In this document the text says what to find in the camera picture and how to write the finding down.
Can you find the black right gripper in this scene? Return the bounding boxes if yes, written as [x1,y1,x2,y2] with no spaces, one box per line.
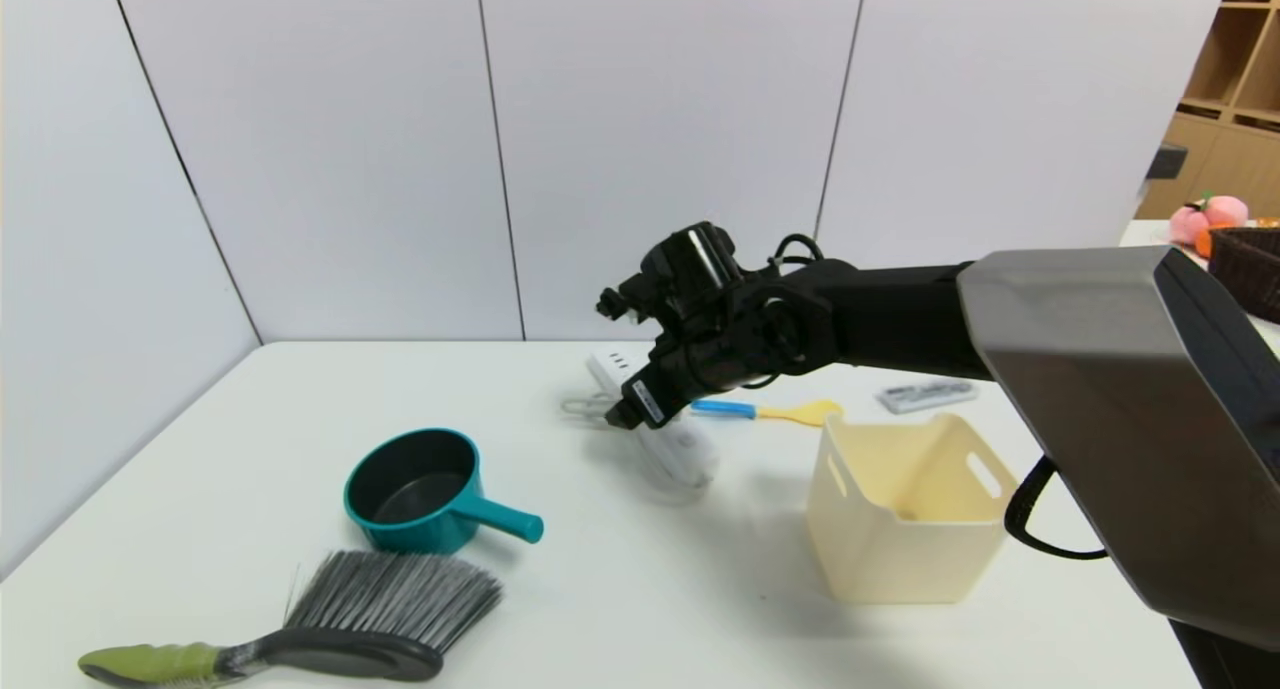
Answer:
[604,342,736,431]

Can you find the white power strip with cable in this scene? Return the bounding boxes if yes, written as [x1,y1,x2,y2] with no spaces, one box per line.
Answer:
[562,347,721,490]

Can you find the cream plastic storage box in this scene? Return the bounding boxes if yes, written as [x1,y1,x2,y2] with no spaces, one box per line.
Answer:
[806,413,1019,605]

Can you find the grey remote control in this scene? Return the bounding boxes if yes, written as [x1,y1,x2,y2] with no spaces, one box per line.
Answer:
[878,378,979,415]

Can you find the pink peach plush toy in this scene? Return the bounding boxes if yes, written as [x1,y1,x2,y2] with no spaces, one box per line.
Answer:
[1168,194,1251,248]

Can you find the dark woven basket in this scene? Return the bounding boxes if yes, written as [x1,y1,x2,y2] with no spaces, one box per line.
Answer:
[1207,227,1280,325]

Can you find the wooden shelf unit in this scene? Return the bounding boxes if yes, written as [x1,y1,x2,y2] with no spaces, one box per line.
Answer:
[1135,0,1280,220]

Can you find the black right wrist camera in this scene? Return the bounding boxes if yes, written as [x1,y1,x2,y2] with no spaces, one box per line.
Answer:
[596,221,746,325]

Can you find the teal saucepan with handle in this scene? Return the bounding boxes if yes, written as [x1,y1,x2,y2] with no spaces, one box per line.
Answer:
[343,428,546,556]

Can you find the grey brush with green handle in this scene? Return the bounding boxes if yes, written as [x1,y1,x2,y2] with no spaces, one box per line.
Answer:
[78,550,504,688]

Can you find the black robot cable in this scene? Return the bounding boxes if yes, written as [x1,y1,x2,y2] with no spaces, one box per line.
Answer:
[1004,456,1109,560]

